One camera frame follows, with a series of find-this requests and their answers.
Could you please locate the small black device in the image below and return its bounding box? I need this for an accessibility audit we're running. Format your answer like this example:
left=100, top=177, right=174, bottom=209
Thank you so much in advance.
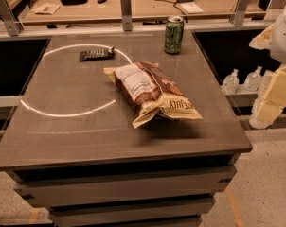
left=97, top=0, right=107, bottom=4

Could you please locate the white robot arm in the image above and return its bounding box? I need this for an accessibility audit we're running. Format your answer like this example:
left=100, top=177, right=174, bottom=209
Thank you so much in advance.
left=249, top=8, right=286, bottom=129

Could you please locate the clear plastic bottle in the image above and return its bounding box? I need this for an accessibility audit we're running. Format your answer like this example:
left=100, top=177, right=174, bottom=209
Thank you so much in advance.
left=221, top=69, right=239, bottom=95
left=243, top=66, right=262, bottom=91

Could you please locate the clear plastic bottle left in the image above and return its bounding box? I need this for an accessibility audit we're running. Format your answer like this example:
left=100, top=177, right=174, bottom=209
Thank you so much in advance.
left=221, top=69, right=239, bottom=95

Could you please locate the white paper sheet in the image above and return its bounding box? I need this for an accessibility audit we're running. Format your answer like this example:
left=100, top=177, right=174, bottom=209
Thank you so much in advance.
left=181, top=2, right=204, bottom=14

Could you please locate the middle metal rail bracket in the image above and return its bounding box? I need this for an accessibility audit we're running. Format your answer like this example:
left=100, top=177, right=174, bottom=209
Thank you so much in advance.
left=120, top=0, right=133, bottom=31

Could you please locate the right metal rail bracket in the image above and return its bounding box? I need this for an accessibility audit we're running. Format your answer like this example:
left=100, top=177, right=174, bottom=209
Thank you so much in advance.
left=229, top=0, right=250, bottom=26

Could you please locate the paper packet on desk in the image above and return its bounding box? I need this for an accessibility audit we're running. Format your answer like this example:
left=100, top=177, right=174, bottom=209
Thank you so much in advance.
left=34, top=3, right=61, bottom=15

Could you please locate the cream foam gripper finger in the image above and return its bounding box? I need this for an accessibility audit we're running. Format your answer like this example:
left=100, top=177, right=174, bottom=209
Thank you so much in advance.
left=249, top=25, right=274, bottom=50
left=249, top=64, right=286, bottom=129

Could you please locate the left metal rail bracket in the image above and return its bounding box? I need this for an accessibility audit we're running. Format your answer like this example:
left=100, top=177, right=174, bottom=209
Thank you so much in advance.
left=0, top=0, right=24, bottom=36

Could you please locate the metal rail bracket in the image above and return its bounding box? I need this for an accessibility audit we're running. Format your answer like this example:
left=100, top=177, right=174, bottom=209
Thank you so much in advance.
left=0, top=0, right=24, bottom=36
left=229, top=0, right=250, bottom=26
left=120, top=0, right=133, bottom=31

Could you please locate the black object on desk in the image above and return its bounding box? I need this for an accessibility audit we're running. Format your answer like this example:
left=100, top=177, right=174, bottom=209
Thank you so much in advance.
left=61, top=0, right=88, bottom=6

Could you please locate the dark rxbar chocolate wrapper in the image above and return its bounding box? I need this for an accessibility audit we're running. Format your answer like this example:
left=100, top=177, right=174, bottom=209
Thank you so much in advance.
left=79, top=47, right=115, bottom=61

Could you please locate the clear plastic bottle right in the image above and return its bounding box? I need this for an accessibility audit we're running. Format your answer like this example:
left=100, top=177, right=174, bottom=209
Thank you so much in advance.
left=243, top=66, right=262, bottom=91

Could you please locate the brown chip bag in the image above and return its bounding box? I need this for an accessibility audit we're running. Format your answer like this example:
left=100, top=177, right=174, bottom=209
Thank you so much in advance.
left=104, top=61, right=203, bottom=128

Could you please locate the grey drawer cabinet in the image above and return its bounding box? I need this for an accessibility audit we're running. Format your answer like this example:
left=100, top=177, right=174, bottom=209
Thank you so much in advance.
left=10, top=155, right=236, bottom=227

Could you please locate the green drink can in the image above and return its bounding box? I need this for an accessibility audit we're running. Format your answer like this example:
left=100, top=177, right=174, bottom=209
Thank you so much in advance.
left=164, top=16, right=184, bottom=54

